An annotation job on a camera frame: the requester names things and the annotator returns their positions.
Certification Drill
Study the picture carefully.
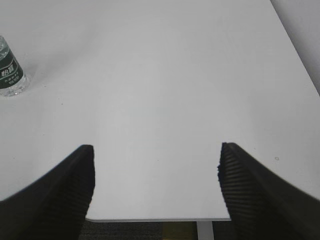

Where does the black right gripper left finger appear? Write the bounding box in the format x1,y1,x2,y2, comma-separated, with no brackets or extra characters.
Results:
0,144,96,240

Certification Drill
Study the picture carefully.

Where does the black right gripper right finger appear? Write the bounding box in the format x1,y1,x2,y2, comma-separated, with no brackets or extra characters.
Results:
217,142,320,240

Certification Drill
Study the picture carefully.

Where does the clear Cestbon water bottle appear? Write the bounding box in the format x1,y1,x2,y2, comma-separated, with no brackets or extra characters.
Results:
0,35,29,97

